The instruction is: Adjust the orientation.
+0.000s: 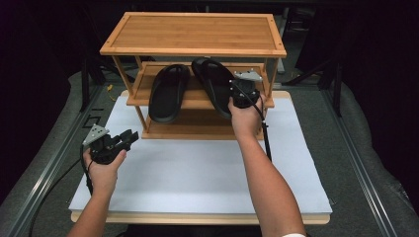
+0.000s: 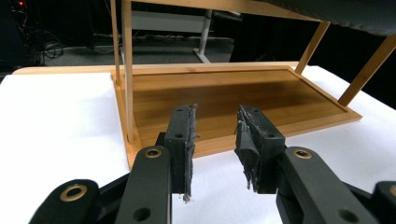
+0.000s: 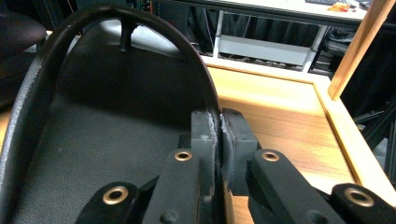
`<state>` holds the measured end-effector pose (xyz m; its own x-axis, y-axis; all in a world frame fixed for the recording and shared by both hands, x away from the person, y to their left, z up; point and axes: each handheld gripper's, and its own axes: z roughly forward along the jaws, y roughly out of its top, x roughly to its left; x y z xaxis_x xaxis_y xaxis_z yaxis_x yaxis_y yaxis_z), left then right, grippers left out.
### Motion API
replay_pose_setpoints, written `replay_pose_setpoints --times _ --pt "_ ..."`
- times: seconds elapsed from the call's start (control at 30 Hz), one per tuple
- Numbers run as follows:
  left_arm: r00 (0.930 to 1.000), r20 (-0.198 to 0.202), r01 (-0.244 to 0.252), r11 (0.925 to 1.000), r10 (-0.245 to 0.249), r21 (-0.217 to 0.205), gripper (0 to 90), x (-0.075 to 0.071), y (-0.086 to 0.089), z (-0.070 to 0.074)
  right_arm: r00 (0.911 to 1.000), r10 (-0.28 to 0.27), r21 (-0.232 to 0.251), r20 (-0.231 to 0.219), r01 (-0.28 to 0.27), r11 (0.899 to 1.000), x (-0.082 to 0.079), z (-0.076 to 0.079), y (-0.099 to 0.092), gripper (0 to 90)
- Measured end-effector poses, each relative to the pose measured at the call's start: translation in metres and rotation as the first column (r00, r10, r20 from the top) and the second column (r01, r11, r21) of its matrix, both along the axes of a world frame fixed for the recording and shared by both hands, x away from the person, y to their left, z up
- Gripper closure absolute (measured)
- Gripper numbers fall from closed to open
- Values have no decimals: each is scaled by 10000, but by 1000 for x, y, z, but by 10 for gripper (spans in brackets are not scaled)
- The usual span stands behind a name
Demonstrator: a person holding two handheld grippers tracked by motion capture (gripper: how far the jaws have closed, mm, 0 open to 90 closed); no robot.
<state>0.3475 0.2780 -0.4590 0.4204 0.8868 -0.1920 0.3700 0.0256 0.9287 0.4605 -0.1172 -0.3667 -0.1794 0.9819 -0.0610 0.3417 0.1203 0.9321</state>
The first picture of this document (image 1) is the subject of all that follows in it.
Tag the aluminium floor rail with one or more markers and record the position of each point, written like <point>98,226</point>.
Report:
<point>359,168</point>
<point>49,169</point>

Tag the person's left hand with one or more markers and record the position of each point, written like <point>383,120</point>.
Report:
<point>102,176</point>

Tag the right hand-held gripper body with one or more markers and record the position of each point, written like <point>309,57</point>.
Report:
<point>245,94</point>

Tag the black slipper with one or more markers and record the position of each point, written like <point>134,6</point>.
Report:
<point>164,98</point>
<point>214,85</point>

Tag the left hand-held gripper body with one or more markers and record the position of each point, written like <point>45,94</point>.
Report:
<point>103,148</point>

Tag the wooden shoe rack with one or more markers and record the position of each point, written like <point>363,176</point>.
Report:
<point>197,33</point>

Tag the person's right hand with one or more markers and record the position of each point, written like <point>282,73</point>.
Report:
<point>245,121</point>

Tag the white board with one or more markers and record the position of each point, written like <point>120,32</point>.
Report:
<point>197,177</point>

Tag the black metal stand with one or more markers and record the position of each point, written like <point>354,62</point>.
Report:
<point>85,82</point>
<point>336,92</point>

